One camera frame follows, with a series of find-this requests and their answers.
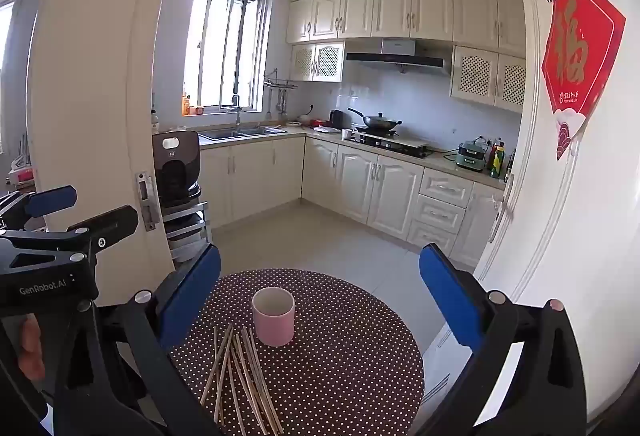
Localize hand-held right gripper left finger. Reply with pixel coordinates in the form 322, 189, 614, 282
54, 243, 223, 436

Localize kitchen window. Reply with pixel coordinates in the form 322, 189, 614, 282
182, 0, 271, 117

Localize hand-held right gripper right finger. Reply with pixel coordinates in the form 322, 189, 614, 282
415, 243, 588, 436

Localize white door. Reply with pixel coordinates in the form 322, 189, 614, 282
425, 0, 640, 422

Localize green bottle with yellow cap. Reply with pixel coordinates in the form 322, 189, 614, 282
488, 141, 505, 179

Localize wall rack with hanging utensils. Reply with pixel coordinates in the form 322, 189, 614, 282
263, 70, 299, 117

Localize range hood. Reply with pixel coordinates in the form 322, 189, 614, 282
345, 38, 451, 76

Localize small lattice door cabinet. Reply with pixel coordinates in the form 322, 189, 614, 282
290, 42, 346, 83

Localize beige kitchen countertop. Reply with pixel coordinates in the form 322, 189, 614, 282
199, 123, 506, 189

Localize green tabletop cooker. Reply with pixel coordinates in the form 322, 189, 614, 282
456, 140, 488, 173

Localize red diamond door poster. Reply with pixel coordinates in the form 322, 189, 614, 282
541, 0, 627, 161

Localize cream door with latch plate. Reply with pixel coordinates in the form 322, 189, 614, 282
27, 0, 174, 277

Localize large lattice door cabinet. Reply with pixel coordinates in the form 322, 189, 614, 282
450, 46, 527, 114

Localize person's left hand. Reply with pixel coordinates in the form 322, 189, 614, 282
17, 315, 47, 383

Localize pink cup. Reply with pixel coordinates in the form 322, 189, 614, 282
251, 287, 296, 348

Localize cream lower kitchen cabinets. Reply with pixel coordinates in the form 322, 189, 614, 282
199, 136, 506, 269

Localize cream kitchen cabinets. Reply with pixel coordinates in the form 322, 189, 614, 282
286, 0, 527, 57
199, 136, 506, 269

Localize wok with lid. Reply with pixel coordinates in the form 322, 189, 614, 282
348, 107, 402, 131

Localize round polka-dot table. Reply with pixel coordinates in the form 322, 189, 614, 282
167, 269, 426, 436

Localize black gas stove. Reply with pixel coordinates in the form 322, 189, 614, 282
345, 128, 433, 159

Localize metal storage rack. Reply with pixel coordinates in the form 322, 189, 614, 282
160, 186, 213, 264

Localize bunch of wooden chopsticks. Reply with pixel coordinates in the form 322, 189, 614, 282
199, 323, 286, 436

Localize steel kitchen sink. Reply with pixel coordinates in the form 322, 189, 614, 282
199, 126, 288, 141

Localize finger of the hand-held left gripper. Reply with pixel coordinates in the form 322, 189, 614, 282
0, 205, 139, 284
0, 186, 78, 231

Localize cream upper kitchen cabinets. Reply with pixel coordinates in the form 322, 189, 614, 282
286, 0, 527, 57

